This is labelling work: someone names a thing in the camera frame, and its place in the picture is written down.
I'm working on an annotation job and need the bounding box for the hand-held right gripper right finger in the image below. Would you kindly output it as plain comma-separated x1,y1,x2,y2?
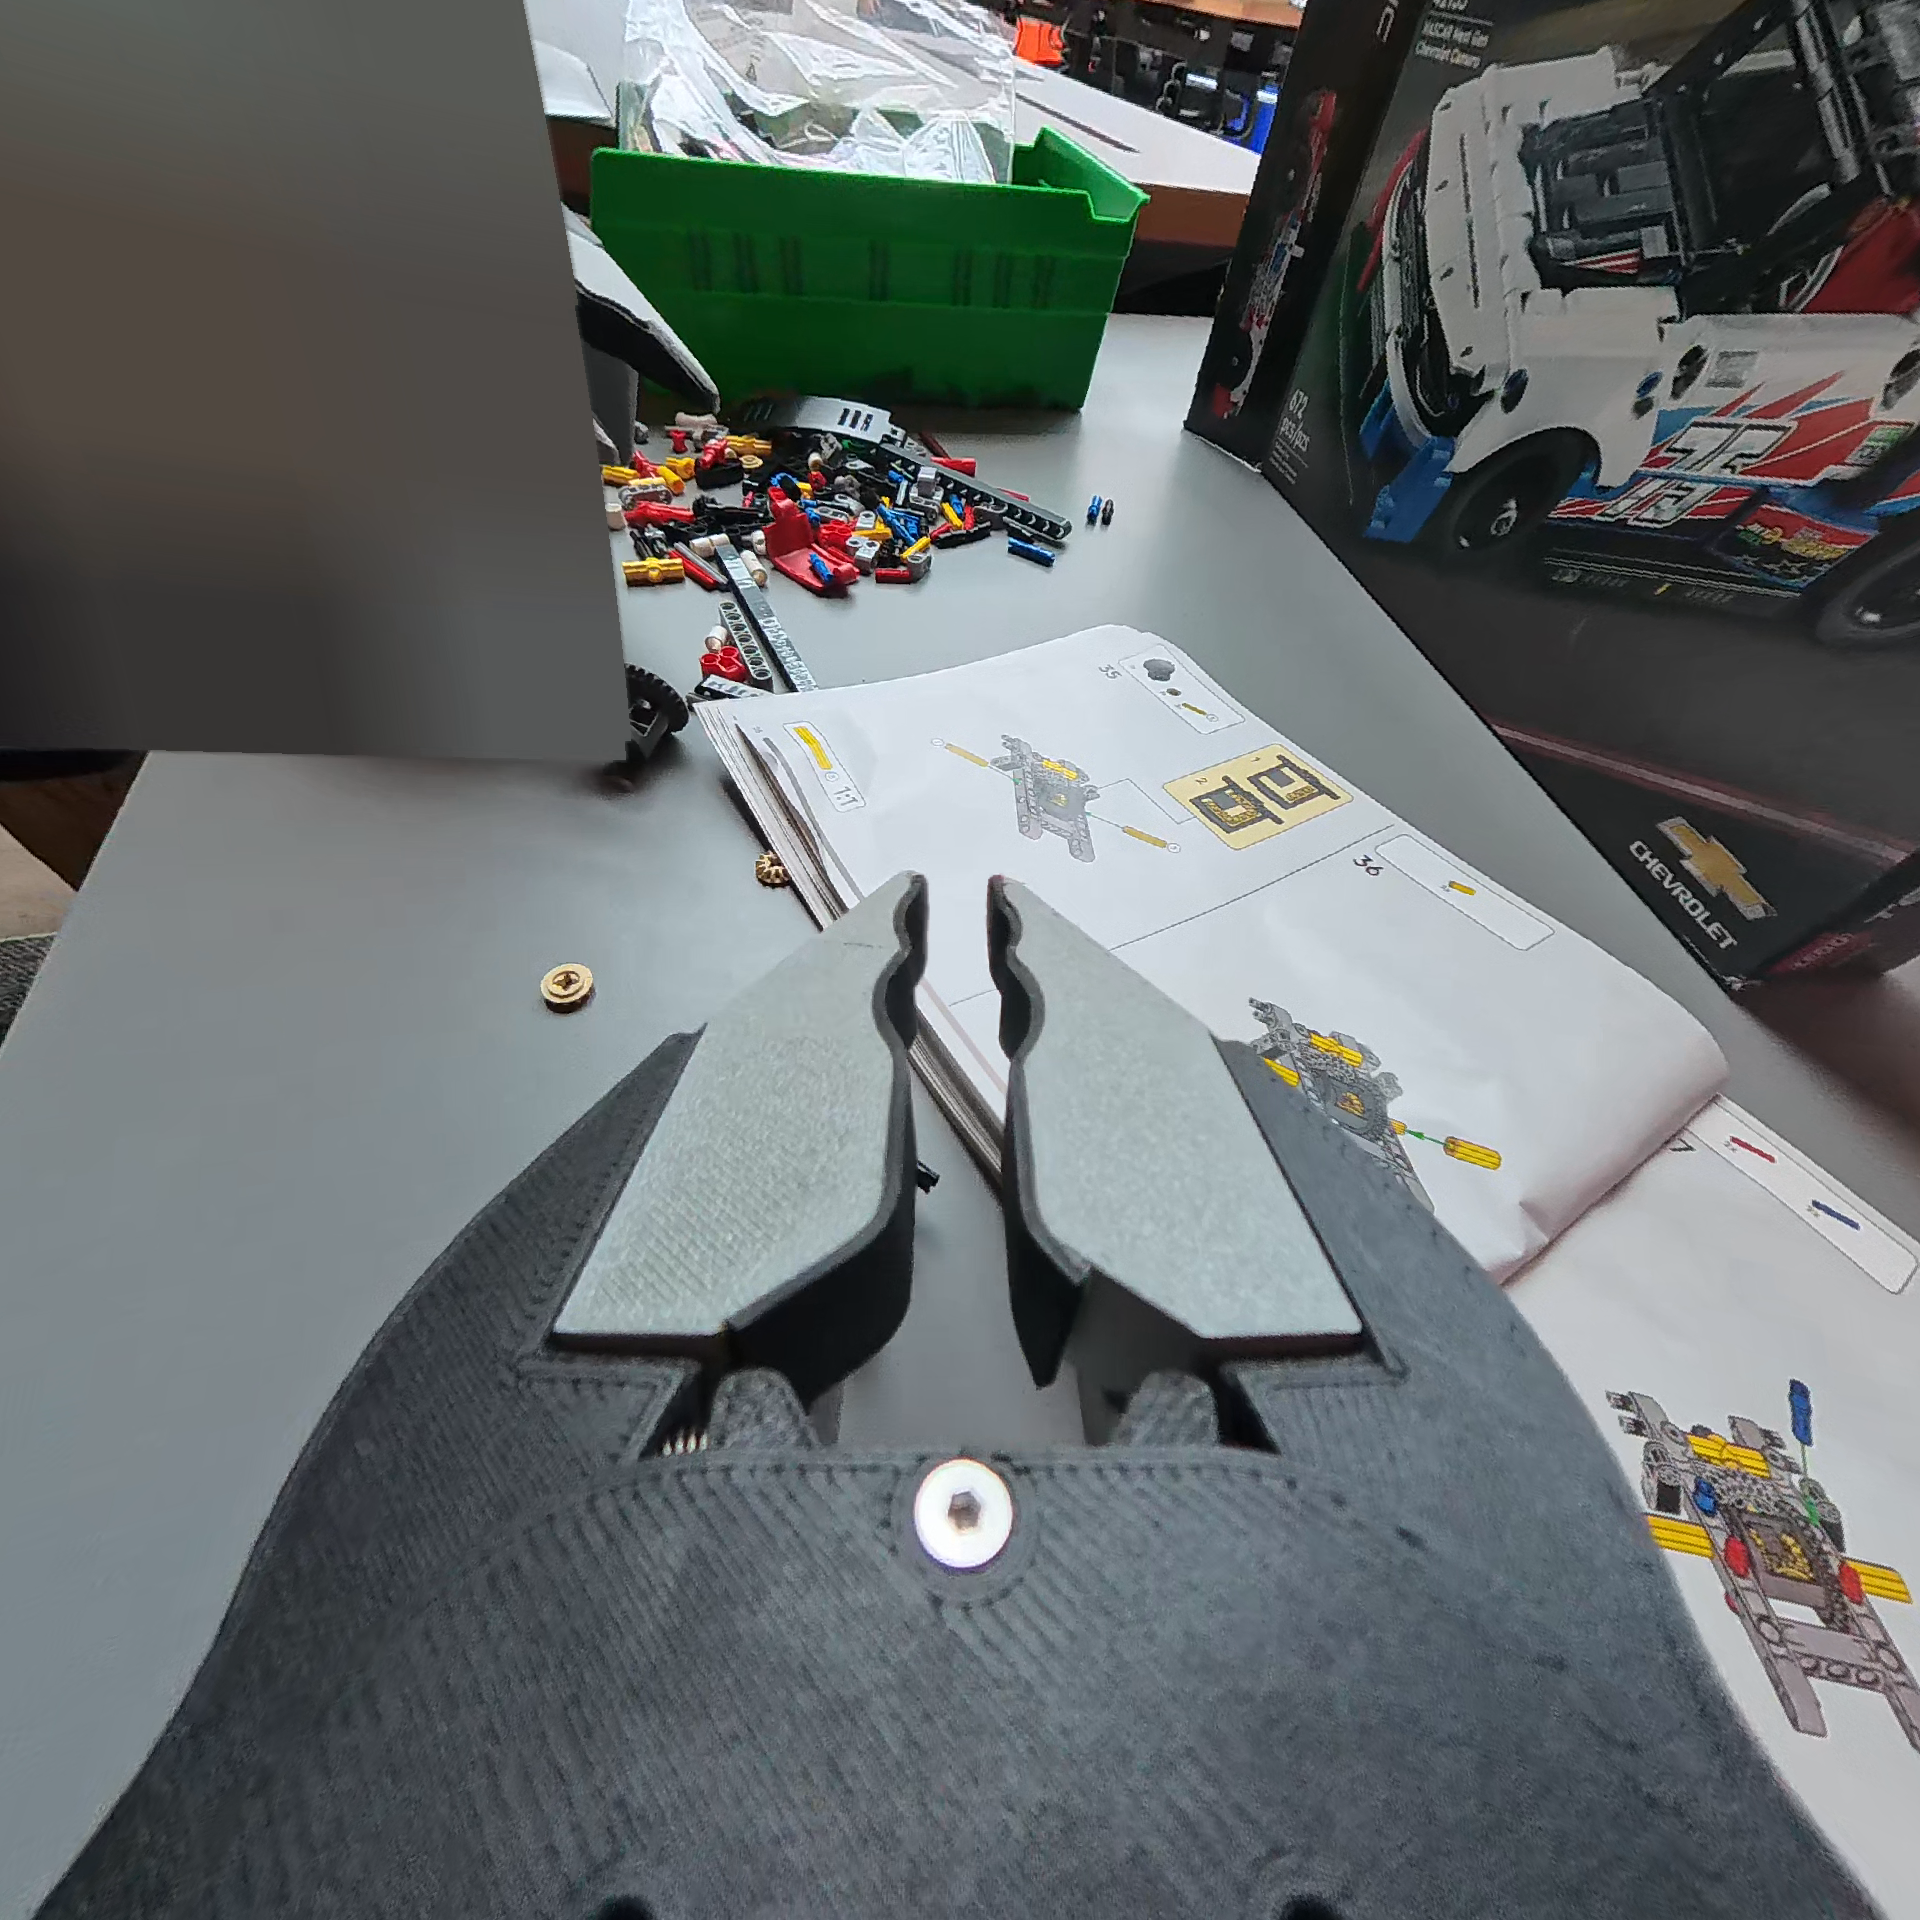
987,877,1365,1396

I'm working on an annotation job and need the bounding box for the black lego beam with holes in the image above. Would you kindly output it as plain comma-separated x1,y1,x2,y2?
718,596,794,695

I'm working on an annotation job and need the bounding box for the wood-edged background table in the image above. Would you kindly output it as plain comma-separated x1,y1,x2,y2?
1020,60,1307,203

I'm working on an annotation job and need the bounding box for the race car lego box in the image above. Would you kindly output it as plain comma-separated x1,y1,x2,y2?
1184,0,1920,986

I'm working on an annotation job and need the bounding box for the long dark grey studded beam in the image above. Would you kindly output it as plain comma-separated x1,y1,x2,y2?
716,539,818,695

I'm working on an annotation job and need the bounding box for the lego instruction booklet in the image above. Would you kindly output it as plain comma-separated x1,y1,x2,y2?
698,621,1920,1920

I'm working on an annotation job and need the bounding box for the clear plastic bag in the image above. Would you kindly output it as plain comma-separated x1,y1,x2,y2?
621,0,1022,182

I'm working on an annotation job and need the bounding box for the black curved lego panel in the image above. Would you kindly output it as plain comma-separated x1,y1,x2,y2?
743,394,902,455

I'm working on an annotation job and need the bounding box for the pile of loose lego pieces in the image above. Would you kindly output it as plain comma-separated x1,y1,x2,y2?
603,394,1074,601

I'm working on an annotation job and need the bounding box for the green plastic bin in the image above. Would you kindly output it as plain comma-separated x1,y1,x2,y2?
589,129,1149,414

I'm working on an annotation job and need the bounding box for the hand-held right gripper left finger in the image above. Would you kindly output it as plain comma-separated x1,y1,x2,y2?
550,873,927,1404

